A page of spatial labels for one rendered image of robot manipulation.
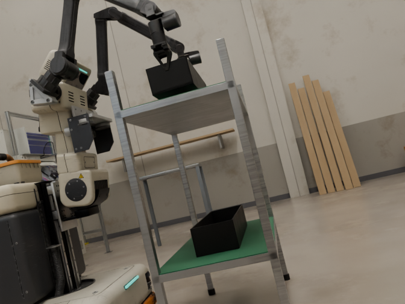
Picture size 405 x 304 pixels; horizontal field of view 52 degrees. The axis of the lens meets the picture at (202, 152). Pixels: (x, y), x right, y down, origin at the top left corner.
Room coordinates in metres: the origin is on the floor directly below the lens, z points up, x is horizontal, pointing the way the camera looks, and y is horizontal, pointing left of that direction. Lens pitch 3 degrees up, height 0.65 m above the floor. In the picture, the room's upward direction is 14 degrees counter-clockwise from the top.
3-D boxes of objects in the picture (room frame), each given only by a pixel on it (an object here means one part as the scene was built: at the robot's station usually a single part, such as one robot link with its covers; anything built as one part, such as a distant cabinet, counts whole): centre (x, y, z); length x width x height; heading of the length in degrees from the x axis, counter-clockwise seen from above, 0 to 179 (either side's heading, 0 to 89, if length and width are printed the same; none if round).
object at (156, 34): (1.62, 0.06, 1.21); 0.10 x 0.07 x 0.07; 172
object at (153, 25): (1.62, 0.06, 1.27); 0.07 x 0.06 x 0.07; 74
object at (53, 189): (2.04, 0.62, 0.68); 0.28 x 0.27 x 0.25; 172
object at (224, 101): (1.89, -0.01, 0.55); 0.91 x 0.46 x 1.10; 171
